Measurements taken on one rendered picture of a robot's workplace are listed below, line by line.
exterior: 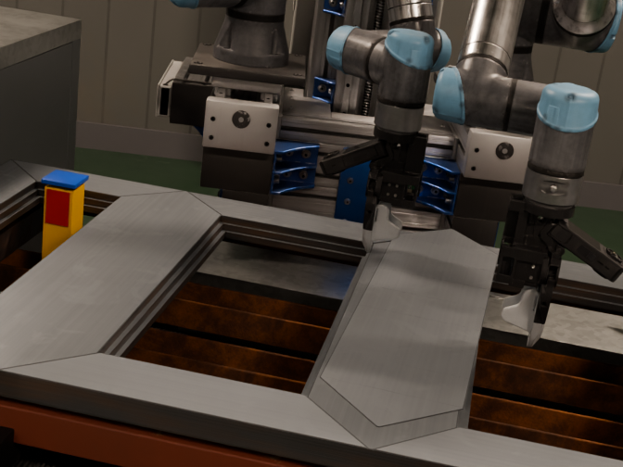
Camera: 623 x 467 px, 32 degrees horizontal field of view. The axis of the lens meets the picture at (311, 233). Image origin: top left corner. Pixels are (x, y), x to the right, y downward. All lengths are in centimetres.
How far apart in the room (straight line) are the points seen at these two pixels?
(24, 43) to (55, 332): 85
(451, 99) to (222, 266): 73
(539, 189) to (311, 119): 81
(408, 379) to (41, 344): 46
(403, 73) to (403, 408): 57
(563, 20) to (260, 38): 57
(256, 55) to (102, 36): 290
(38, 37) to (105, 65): 284
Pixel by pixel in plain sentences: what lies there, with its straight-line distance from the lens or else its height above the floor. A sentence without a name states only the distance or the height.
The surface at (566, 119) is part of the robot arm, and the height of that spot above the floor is 118.
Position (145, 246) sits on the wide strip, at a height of 85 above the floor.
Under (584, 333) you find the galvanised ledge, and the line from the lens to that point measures 208.
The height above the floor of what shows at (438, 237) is 85.
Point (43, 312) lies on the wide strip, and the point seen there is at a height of 85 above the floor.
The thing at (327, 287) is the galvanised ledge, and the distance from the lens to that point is 207.
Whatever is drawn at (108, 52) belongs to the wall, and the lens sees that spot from 502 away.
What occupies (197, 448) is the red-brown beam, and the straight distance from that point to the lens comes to 129.
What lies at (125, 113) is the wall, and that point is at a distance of 507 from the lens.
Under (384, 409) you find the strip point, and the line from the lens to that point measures 132.
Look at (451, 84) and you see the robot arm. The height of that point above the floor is 117.
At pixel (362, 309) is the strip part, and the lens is 158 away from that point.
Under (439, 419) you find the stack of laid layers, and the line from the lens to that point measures 133.
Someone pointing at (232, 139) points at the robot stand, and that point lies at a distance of 206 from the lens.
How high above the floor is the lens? 148
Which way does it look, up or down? 20 degrees down
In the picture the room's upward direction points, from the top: 8 degrees clockwise
